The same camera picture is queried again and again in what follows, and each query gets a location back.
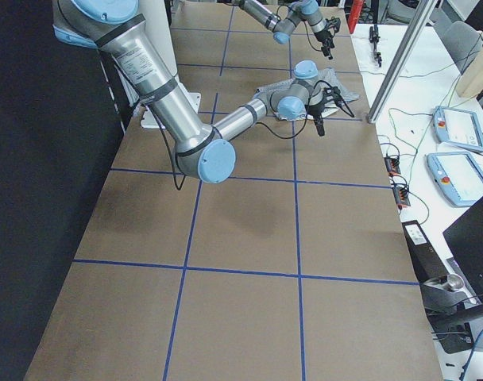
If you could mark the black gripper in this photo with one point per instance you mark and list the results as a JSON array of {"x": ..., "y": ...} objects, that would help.
[
  {"x": 316, "y": 109},
  {"x": 322, "y": 36}
]

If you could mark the navy white striped polo shirt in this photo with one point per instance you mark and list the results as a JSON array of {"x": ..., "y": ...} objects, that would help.
[{"x": 288, "y": 99}]

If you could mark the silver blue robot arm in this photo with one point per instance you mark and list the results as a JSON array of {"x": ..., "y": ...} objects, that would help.
[
  {"x": 307, "y": 12},
  {"x": 136, "y": 34}
]

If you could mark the black handheld gripper stick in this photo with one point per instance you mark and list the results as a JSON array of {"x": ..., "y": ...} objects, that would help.
[{"x": 374, "y": 39}]

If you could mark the red cylinder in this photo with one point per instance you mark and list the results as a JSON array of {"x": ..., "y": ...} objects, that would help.
[{"x": 355, "y": 12}]

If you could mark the left grey usb hub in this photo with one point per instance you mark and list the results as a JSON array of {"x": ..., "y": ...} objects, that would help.
[{"x": 392, "y": 165}]

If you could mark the grey usb hub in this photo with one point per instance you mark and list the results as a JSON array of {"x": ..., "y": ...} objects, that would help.
[
  {"x": 401, "y": 195},
  {"x": 392, "y": 165}
]

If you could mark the right grey usb hub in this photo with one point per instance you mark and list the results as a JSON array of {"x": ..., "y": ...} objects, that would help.
[{"x": 401, "y": 195}]

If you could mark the grey office chair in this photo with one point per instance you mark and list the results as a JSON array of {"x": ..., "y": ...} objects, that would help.
[{"x": 463, "y": 43}]

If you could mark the far blue teach pendant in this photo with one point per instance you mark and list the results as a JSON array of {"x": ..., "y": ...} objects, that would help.
[{"x": 460, "y": 128}]

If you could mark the blue teach pendant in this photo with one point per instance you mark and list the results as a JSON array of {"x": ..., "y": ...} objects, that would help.
[
  {"x": 460, "y": 128},
  {"x": 458, "y": 177}
]

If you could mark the near blue teach pendant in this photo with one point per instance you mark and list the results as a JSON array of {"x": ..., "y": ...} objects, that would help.
[{"x": 458, "y": 177}]

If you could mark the black box with label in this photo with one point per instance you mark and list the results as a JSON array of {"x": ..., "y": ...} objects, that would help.
[{"x": 425, "y": 260}]

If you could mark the black monitor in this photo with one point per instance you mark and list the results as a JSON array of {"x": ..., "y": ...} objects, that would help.
[{"x": 465, "y": 241}]

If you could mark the silver metal cup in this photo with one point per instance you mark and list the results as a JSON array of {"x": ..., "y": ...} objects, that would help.
[{"x": 452, "y": 282}]

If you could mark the aluminium frame post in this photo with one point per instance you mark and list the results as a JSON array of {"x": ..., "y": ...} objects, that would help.
[{"x": 412, "y": 33}]

